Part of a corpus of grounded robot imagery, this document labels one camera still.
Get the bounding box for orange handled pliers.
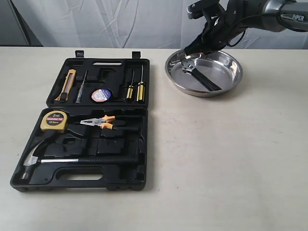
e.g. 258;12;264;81
80;115;116;130

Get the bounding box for yellow tape measure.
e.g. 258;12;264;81
40;110;68;133

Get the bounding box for yellow utility knife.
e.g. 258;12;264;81
55;69;76;102

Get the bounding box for black handled adjustable wrench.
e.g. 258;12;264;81
180;59;221;91

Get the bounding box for clear handle test screwdriver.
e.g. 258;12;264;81
75;70;88;103

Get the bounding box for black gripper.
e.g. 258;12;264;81
184;0;248;55

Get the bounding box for black electrical tape roll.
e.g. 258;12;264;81
91;89;112;103

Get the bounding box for large yellow black screwdriver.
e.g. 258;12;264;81
136;65;145;102

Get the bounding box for round stainless steel pan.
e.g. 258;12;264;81
165;50;243;98

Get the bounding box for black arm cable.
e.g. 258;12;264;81
226;12;268;48

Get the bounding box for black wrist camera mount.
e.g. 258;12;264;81
187;0;220;19

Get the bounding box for small yellow black screwdriver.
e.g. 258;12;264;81
126;70;135;100

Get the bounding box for white backdrop curtain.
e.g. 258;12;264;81
9;0;308;50

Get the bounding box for black handled claw hammer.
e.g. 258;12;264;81
21;139;139;180

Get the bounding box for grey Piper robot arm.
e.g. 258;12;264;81
184;0;308;55

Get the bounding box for black plastic tool case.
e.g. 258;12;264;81
10;50;150;192

